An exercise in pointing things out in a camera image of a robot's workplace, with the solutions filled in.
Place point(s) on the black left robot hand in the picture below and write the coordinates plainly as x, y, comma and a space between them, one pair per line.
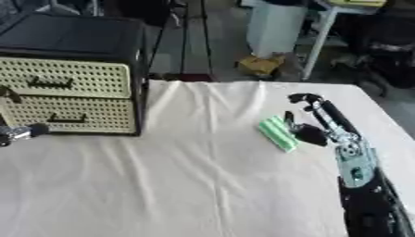
38, 129

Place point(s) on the green and white pack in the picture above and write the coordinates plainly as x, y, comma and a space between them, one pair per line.
278, 133

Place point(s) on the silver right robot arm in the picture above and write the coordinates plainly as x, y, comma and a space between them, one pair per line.
373, 197

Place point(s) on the black cabinet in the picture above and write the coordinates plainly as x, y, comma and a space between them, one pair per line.
70, 34

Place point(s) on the tan bag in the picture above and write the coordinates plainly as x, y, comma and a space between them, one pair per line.
260, 64

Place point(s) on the white cabinet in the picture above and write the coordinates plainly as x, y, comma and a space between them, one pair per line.
275, 27

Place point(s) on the pale pierced drawer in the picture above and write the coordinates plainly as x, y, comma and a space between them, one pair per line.
97, 71
108, 114

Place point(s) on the black tripod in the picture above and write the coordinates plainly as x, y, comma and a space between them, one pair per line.
186, 40

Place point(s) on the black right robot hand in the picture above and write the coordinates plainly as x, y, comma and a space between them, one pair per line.
312, 134

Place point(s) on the black office chair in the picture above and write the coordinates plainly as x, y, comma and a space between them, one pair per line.
386, 46

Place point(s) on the white table frame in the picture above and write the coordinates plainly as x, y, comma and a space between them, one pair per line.
321, 37

